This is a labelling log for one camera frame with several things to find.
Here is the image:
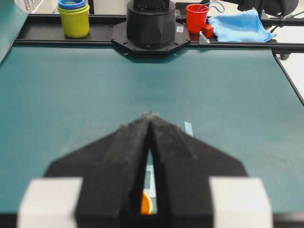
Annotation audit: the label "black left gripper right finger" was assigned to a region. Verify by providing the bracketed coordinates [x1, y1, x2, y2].
[150, 113, 274, 228]

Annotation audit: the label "metal corner bracket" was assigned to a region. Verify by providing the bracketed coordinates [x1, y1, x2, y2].
[199, 31, 210, 45]

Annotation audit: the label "blue cloth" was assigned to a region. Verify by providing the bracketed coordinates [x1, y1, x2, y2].
[208, 9, 276, 42]

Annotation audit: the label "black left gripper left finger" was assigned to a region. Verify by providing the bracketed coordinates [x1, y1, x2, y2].
[17, 113, 152, 228]

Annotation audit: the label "stacked green blue cups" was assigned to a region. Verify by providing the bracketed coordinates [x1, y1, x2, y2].
[57, 0, 90, 38]

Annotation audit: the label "orange plastic cup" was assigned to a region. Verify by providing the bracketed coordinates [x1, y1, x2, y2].
[141, 191, 153, 215]

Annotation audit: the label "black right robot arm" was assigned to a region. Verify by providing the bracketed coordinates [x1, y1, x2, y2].
[111, 0, 190, 56]

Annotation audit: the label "black office chair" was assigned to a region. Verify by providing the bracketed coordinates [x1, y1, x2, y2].
[233, 0, 299, 16]

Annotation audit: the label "small red block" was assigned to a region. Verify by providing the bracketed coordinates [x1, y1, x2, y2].
[201, 24, 214, 38]

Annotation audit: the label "red plastic cup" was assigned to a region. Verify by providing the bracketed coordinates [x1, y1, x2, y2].
[186, 3, 209, 34]

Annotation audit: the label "light blue tape strip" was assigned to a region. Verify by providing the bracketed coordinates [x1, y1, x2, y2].
[184, 122, 193, 137]

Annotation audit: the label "black aluminium frame rail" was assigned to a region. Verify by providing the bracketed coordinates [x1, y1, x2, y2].
[13, 13, 304, 106]

